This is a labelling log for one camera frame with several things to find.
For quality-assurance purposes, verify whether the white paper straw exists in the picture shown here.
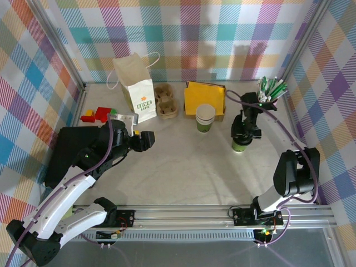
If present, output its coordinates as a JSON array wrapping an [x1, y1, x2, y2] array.
[[258, 77, 268, 98], [266, 77, 276, 98]]

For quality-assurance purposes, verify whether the white paper takeout bag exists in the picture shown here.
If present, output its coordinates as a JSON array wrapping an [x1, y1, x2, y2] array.
[[106, 52, 161, 125]]

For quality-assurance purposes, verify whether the red L-shaped toy block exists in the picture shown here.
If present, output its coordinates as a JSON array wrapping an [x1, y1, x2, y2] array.
[[94, 107, 112, 123]]

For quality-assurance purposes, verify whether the cardboard napkin box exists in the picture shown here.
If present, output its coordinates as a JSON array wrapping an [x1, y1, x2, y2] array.
[[182, 80, 226, 123]]

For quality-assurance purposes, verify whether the pink straw holder cup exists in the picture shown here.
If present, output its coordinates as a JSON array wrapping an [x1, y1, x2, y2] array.
[[257, 96, 279, 109]]

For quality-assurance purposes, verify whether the plaid fabric backdrop panel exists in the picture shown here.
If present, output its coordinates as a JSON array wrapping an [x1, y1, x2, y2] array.
[[36, 0, 320, 84], [283, 0, 356, 223], [0, 0, 84, 223]]

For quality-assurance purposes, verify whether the small controller board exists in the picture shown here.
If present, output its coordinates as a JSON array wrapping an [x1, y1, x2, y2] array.
[[254, 228, 276, 237], [96, 229, 123, 241]]

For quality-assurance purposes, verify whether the grey metal shelf panel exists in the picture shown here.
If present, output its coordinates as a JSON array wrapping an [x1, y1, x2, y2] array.
[[27, 240, 337, 267]]

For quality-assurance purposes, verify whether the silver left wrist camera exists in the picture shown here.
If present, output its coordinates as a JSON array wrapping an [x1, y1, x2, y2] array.
[[110, 112, 139, 131]]

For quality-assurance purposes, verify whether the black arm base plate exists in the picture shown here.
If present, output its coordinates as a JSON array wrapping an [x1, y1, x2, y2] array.
[[115, 209, 136, 228], [232, 207, 284, 226]]

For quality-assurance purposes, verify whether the aluminium mounting rail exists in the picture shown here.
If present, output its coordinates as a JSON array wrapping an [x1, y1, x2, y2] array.
[[71, 204, 334, 230]]

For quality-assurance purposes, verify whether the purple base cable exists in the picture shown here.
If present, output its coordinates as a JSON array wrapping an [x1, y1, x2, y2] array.
[[255, 208, 293, 247], [79, 233, 102, 247]]

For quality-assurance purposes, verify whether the perforated metal cable tray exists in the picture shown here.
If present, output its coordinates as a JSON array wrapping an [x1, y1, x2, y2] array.
[[33, 229, 339, 243]]

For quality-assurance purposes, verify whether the aluminium frame post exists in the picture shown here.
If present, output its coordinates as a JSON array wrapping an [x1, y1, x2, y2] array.
[[32, 0, 87, 92], [279, 0, 333, 84]]

